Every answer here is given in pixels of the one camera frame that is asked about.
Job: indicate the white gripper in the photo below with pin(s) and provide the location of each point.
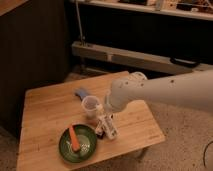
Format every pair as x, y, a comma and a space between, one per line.
113, 105

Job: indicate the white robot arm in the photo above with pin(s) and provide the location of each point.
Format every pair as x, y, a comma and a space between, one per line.
193, 90

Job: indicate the clear plastic cup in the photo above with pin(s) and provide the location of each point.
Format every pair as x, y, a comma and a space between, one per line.
89, 104

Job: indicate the white and red box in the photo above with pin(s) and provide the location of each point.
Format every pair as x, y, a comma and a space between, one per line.
99, 130

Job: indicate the blue object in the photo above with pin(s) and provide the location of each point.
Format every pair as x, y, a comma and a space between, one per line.
81, 93

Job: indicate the green round plate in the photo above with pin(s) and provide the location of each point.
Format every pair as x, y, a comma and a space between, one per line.
86, 139

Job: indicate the grey metal shelf beam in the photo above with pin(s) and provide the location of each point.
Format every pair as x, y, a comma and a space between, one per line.
132, 58

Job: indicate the orange carrot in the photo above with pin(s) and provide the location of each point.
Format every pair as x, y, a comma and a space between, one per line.
74, 139

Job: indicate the upper shelf with clutter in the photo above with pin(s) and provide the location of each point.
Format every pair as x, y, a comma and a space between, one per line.
153, 8

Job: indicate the black handle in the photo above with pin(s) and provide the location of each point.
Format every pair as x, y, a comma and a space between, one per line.
191, 64

